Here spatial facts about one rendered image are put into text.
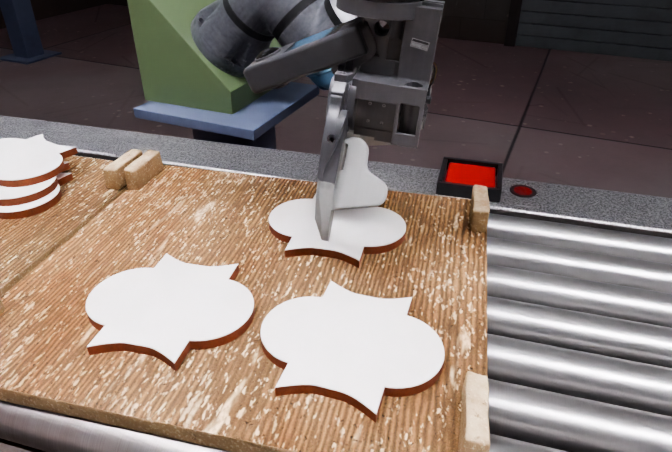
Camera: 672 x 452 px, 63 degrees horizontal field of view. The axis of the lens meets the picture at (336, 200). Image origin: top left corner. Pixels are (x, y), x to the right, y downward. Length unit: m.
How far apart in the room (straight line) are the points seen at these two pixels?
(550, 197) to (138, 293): 0.48
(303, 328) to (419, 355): 0.09
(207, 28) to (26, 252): 0.58
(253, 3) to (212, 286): 0.62
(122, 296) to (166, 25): 0.67
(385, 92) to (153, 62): 0.73
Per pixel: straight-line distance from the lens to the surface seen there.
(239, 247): 0.55
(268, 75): 0.49
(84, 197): 0.68
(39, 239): 0.62
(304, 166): 0.74
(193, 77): 1.07
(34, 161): 0.73
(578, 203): 0.71
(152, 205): 0.64
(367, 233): 0.54
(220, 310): 0.46
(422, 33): 0.46
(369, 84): 0.45
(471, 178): 0.70
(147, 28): 1.11
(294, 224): 0.56
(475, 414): 0.37
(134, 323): 0.47
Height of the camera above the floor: 1.25
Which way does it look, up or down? 30 degrees down
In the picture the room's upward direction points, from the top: straight up
